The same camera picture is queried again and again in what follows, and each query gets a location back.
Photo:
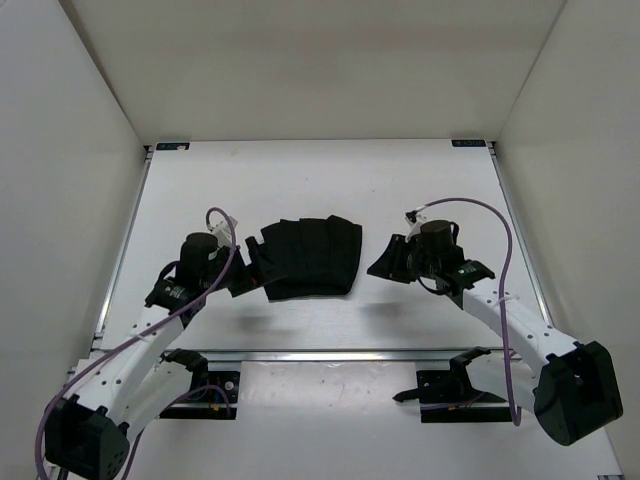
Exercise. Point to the blue corner label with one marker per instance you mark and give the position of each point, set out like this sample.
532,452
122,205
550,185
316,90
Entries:
172,146
468,143

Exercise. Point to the black pleated skirt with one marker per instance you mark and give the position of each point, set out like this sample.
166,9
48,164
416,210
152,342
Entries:
320,257

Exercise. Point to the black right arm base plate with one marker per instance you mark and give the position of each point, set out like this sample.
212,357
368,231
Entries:
447,396

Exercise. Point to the aluminium table edge rail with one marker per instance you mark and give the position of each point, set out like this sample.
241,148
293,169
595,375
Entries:
330,356

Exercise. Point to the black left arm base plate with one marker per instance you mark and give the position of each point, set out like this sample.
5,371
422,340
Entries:
214,397

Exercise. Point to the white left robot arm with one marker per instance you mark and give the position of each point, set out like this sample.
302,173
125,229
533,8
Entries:
92,428

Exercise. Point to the right blue corner label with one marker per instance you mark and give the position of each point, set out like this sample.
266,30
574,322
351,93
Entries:
468,143

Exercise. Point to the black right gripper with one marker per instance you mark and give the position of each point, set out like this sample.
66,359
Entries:
389,265

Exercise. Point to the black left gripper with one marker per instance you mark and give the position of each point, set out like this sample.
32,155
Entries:
259,270

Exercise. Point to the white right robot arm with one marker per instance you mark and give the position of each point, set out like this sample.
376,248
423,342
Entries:
570,387

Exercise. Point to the left blue corner label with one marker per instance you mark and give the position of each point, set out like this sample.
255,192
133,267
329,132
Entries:
172,146

